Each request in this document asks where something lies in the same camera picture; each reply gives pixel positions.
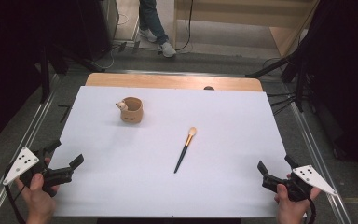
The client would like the black curtain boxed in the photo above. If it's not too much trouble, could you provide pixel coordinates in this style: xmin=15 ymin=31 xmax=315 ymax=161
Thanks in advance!
xmin=0 ymin=0 xmax=120 ymax=152
xmin=287 ymin=0 xmax=358 ymax=183

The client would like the light wooden furniture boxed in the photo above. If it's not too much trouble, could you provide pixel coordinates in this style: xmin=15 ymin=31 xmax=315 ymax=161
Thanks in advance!
xmin=172 ymin=0 xmax=321 ymax=59

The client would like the black floor cable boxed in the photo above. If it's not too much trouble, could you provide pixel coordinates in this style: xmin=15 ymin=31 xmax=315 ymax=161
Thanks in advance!
xmin=174 ymin=0 xmax=196 ymax=53

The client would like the person's right hand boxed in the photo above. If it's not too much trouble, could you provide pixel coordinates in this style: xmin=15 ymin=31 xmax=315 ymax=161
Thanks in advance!
xmin=274 ymin=174 xmax=322 ymax=224

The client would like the white floor cable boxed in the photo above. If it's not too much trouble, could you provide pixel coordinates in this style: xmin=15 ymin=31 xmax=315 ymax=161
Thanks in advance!
xmin=89 ymin=46 xmax=117 ymax=72

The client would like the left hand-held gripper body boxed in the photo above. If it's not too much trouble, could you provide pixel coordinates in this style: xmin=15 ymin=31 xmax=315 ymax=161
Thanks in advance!
xmin=2 ymin=147 xmax=75 ymax=198

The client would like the person's left hand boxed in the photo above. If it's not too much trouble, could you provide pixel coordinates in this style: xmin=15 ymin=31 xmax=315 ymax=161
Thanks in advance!
xmin=14 ymin=157 xmax=60 ymax=224

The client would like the makeup brush with black handle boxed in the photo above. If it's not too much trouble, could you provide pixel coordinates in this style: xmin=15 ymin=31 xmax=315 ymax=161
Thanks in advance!
xmin=173 ymin=126 xmax=198 ymax=175

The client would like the black tripod stand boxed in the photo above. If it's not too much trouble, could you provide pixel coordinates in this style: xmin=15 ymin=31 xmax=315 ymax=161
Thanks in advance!
xmin=38 ymin=41 xmax=107 ymax=105
xmin=244 ymin=52 xmax=311 ymax=117

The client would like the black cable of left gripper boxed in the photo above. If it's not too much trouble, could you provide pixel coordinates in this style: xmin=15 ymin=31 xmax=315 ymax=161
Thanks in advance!
xmin=4 ymin=183 xmax=27 ymax=224

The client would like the metal floor rail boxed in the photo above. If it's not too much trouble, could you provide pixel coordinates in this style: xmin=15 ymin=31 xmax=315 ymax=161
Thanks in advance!
xmin=287 ymin=91 xmax=352 ymax=224
xmin=0 ymin=74 xmax=63 ymax=224

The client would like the wooden table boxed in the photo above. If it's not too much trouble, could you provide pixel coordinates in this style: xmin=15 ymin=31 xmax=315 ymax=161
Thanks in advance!
xmin=84 ymin=72 xmax=265 ymax=93

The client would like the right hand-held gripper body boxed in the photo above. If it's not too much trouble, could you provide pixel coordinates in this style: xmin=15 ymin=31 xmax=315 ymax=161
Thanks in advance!
xmin=261 ymin=164 xmax=337 ymax=203

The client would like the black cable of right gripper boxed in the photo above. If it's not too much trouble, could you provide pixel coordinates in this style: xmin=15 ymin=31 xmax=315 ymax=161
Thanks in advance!
xmin=304 ymin=197 xmax=319 ymax=224

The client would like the tan cup with bear figure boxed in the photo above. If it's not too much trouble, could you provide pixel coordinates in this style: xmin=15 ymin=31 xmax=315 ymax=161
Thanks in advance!
xmin=115 ymin=96 xmax=145 ymax=124

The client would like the white table mat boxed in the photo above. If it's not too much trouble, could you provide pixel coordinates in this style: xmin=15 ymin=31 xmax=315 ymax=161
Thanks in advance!
xmin=48 ymin=85 xmax=294 ymax=218

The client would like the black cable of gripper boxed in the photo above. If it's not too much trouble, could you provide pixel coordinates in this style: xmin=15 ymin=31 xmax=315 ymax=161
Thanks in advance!
xmin=304 ymin=197 xmax=319 ymax=224
xmin=4 ymin=183 xmax=27 ymax=224

